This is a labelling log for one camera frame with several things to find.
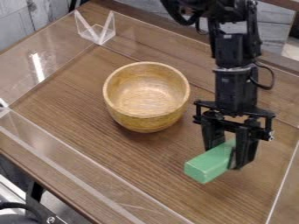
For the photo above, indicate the clear acrylic tray wall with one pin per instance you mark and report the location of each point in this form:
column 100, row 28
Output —
column 118, row 176

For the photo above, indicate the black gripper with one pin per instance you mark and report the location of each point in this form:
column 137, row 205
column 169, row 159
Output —
column 233, row 113

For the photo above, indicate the black table leg bracket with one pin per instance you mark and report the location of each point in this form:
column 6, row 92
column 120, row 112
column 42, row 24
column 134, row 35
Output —
column 44, row 215

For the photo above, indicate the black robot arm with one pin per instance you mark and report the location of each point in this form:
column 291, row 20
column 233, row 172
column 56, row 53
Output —
column 235, row 45

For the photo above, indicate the green rectangular block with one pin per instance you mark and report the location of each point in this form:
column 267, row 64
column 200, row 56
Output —
column 209, row 164

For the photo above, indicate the brown wooden bowl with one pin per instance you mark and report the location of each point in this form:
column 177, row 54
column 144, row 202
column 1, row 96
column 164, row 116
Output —
column 145, row 94

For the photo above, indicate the clear acrylic corner bracket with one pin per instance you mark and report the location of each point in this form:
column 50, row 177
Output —
column 93, row 32

